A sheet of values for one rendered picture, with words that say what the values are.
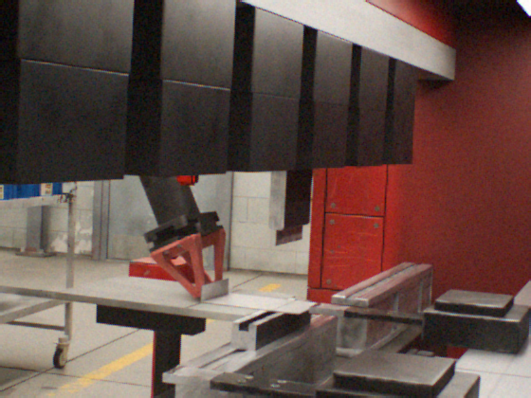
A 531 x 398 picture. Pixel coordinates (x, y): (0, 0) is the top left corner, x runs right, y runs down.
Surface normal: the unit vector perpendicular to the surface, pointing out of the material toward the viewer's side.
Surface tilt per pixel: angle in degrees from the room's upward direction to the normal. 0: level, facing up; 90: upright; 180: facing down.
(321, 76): 90
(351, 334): 90
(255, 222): 90
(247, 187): 90
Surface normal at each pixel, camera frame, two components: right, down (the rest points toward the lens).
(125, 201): -0.28, 0.05
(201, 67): 0.93, 0.07
